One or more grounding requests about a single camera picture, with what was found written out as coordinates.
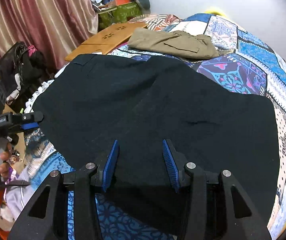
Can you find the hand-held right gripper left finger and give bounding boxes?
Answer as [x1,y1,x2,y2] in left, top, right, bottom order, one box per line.
[8,139,120,240]

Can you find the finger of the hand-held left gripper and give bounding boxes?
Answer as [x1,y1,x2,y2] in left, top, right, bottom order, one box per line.
[12,111,44,124]
[18,123,40,132]

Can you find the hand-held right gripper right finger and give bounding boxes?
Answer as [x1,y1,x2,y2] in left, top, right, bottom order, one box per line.
[161,139,271,240]

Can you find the black pants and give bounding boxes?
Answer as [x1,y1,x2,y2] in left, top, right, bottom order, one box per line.
[32,54,281,240]

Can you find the khaki pants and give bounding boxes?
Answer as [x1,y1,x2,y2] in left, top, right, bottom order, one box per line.
[128,27,220,60]

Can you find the person's left hand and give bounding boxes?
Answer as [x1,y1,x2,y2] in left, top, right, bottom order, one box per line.
[0,142,13,178]

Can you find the lavender bed sheet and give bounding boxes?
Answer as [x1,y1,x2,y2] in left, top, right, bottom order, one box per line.
[0,165,43,232]

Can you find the striped red curtain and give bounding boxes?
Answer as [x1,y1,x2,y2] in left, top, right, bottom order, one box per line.
[0,0,100,70]

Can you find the wooden lap desk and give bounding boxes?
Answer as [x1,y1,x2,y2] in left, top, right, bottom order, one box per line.
[65,21,148,62]

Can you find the patchwork blanket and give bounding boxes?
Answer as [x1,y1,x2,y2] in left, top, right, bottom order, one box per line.
[23,12,286,240]

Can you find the green storage box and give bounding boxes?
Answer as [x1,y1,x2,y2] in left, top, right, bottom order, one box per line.
[97,2,143,29]

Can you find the yellow foam tube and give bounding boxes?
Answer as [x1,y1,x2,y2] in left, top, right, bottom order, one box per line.
[205,6,227,16]

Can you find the black bag with cables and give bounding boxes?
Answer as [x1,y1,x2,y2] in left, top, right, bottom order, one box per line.
[0,41,50,110]

